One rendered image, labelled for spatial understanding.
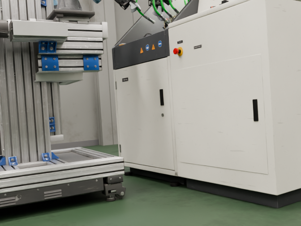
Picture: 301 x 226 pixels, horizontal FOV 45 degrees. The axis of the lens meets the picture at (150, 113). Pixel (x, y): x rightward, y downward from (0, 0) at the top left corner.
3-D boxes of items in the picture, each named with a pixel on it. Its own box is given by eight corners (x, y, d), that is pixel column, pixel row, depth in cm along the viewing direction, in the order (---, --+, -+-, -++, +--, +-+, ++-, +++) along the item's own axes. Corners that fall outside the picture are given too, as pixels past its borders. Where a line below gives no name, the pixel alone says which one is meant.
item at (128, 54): (115, 69, 271) (113, 47, 271) (120, 69, 274) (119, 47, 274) (165, 56, 220) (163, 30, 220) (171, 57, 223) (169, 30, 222)
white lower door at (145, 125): (120, 161, 274) (113, 70, 272) (122, 160, 275) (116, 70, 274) (173, 170, 220) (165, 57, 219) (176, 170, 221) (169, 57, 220)
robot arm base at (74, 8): (59, 10, 195) (58, -8, 195) (53, 17, 209) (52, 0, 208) (86, 12, 202) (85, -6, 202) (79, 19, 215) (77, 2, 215)
